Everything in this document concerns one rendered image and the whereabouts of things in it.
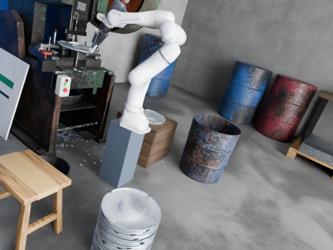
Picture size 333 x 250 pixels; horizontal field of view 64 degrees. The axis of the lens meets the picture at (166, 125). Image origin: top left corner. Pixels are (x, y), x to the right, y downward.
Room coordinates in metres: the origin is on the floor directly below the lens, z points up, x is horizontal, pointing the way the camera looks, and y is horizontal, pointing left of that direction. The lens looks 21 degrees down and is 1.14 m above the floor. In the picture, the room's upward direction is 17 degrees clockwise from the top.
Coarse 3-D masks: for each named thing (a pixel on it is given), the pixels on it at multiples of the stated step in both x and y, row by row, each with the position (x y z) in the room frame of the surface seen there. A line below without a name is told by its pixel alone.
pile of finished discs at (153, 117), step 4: (144, 112) 2.21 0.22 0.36; (148, 112) 2.24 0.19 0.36; (152, 112) 2.27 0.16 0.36; (156, 112) 2.29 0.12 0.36; (148, 116) 2.12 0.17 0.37; (152, 116) 2.15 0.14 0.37; (156, 116) 2.20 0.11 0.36; (160, 116) 2.23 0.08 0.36; (148, 120) 2.05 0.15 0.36; (152, 120) 2.07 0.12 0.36; (156, 120) 2.10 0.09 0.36; (160, 120) 2.13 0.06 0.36; (164, 120) 2.16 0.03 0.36; (156, 124) 2.03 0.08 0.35; (160, 124) 2.06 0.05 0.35
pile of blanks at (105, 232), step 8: (104, 216) 0.94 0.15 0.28; (96, 224) 0.99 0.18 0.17; (104, 224) 0.92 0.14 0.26; (112, 224) 0.89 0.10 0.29; (96, 232) 0.96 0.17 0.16; (104, 232) 0.91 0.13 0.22; (112, 232) 0.89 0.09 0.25; (120, 232) 0.89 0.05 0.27; (128, 232) 0.89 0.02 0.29; (136, 232) 0.89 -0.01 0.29; (144, 232) 0.93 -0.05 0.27; (152, 232) 0.95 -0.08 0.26; (96, 240) 0.93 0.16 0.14; (104, 240) 0.90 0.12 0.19; (112, 240) 0.89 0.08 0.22; (120, 240) 0.88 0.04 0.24; (128, 240) 0.89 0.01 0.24; (136, 240) 0.91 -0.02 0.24; (144, 240) 0.92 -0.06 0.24; (152, 240) 0.98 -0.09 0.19; (96, 248) 0.92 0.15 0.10; (104, 248) 0.90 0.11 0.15; (112, 248) 0.89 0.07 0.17; (120, 248) 0.89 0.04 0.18; (128, 248) 0.90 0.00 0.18; (136, 248) 0.90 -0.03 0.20; (144, 248) 0.93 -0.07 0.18
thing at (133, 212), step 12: (108, 192) 1.08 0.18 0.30; (120, 192) 1.11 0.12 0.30; (132, 192) 1.14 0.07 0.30; (144, 192) 1.17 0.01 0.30; (108, 204) 1.00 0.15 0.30; (120, 204) 1.02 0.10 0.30; (132, 204) 1.04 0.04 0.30; (144, 204) 1.08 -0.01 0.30; (156, 204) 1.11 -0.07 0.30; (108, 216) 0.93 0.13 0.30; (120, 216) 0.95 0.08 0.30; (132, 216) 0.97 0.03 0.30; (144, 216) 1.00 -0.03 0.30; (156, 216) 1.02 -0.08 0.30; (132, 228) 0.90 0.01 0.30; (144, 228) 0.92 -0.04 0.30
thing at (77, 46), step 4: (60, 44) 1.87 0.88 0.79; (64, 44) 1.93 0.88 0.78; (68, 44) 1.98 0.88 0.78; (72, 44) 1.99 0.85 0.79; (76, 44) 2.08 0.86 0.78; (80, 44) 2.12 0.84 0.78; (68, 48) 1.84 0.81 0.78; (72, 48) 1.87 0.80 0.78; (76, 48) 1.92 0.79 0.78; (80, 48) 1.93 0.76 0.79; (84, 48) 1.98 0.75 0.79; (88, 48) 2.06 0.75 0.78; (84, 52) 1.87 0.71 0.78; (88, 52) 1.89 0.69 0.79; (96, 52) 2.00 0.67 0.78
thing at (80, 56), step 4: (72, 52) 1.94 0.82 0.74; (76, 52) 1.92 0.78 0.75; (80, 52) 1.87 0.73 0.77; (72, 56) 1.94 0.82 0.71; (76, 56) 1.92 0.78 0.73; (80, 56) 1.94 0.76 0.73; (84, 56) 1.97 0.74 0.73; (96, 56) 1.92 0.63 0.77; (100, 56) 1.95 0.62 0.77; (76, 60) 1.92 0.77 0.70; (80, 60) 1.94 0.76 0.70; (84, 60) 1.98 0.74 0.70; (76, 64) 1.92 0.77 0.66; (80, 64) 1.95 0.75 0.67; (84, 64) 1.97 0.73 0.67
